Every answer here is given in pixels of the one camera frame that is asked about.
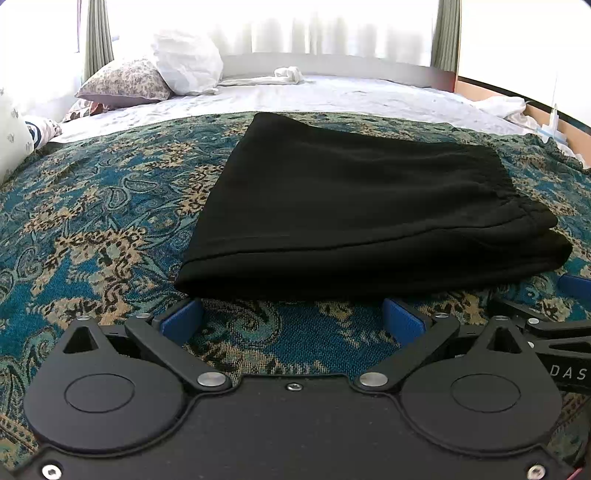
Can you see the white bed sheet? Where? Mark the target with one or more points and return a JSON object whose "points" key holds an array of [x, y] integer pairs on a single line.
{"points": [[351, 97]]}

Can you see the plain white pillow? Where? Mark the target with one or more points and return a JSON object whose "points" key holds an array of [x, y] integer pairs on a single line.
{"points": [[187, 62]]}

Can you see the white cushion with navy print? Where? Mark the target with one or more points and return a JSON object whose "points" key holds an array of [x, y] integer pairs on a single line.
{"points": [[44, 130]]}

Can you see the crumpled white cloth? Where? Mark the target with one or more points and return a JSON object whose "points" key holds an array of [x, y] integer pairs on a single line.
{"points": [[505, 108]]}

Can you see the grey-green curtain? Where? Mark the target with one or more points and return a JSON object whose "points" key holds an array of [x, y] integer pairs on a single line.
{"points": [[99, 37], [447, 34]]}

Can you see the floral patterned pillow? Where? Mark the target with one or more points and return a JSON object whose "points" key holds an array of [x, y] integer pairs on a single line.
{"points": [[85, 110], [127, 78]]}

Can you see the white sheer curtain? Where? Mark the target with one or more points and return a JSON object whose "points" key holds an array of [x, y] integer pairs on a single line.
{"points": [[323, 27]]}

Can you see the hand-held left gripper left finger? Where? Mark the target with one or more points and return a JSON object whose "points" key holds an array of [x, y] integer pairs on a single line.
{"points": [[182, 319]]}

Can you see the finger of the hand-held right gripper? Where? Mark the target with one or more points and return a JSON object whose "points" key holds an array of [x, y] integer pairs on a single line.
{"points": [[563, 326], [575, 285]]}

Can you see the pale grey headboard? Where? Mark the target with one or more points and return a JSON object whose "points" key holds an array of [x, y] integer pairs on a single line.
{"points": [[369, 69]]}

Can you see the rolled white cloth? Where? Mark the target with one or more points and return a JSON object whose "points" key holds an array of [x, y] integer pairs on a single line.
{"points": [[277, 77]]}

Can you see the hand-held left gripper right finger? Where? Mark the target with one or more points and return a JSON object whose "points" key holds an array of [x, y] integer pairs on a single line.
{"points": [[400, 319]]}

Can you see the white pillow with grey print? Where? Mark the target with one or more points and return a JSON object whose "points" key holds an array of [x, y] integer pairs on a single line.
{"points": [[11, 134]]}

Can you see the black pants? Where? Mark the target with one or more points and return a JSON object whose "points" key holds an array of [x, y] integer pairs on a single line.
{"points": [[346, 203]]}

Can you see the teal paisley patterned blanket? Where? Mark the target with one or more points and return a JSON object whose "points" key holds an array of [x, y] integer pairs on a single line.
{"points": [[106, 217]]}

